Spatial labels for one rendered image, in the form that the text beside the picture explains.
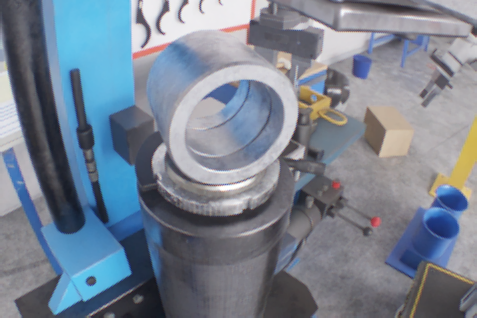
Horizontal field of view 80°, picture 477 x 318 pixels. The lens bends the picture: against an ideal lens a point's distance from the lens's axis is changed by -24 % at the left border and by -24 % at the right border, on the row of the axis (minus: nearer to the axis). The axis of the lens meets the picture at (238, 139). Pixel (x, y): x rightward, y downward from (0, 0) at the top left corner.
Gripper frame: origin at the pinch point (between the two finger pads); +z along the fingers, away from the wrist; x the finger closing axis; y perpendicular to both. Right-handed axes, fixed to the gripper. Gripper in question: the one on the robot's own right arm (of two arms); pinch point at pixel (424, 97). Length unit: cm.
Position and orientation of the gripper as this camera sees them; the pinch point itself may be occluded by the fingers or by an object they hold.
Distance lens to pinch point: 144.4
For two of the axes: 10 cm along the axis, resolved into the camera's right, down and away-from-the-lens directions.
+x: 4.3, -3.8, 8.2
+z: -4.6, 6.9, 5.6
